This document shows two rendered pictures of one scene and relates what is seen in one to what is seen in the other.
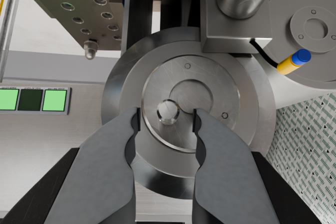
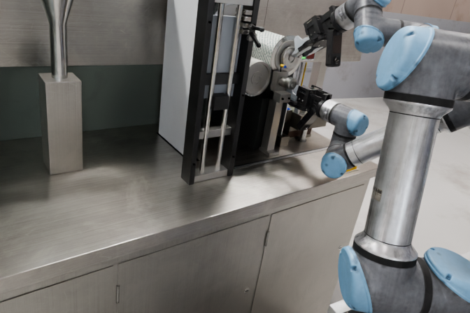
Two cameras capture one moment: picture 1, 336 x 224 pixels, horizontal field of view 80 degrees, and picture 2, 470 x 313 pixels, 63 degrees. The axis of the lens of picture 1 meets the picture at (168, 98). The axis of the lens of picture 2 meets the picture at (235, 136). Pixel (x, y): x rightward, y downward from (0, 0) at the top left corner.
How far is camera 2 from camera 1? 127 cm
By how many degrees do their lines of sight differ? 39
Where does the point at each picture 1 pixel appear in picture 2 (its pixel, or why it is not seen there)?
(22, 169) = (298, 17)
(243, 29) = (282, 74)
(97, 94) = not seen: hidden behind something
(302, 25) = (259, 79)
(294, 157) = not seen: hidden behind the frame
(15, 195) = (302, 4)
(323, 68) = (257, 67)
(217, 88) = (286, 61)
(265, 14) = (278, 77)
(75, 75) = not seen: hidden behind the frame
